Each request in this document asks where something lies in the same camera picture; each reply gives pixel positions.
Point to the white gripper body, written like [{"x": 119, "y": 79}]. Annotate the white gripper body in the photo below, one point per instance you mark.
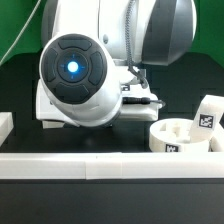
[{"x": 135, "y": 103}]

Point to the white round stool seat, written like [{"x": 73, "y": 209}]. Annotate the white round stool seat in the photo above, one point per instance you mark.
[{"x": 172, "y": 135}]

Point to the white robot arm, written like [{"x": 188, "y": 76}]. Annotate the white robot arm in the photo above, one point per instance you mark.
[{"x": 92, "y": 67}]

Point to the white left fence wall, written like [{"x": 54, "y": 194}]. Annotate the white left fence wall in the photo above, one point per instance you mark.
[{"x": 6, "y": 125}]

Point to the white fence wall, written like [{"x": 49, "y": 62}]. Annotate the white fence wall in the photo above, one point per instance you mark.
[
  {"x": 101, "y": 166},
  {"x": 6, "y": 125}
]

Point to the white front fence wall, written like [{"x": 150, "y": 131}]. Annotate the white front fence wall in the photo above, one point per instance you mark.
[{"x": 101, "y": 166}]

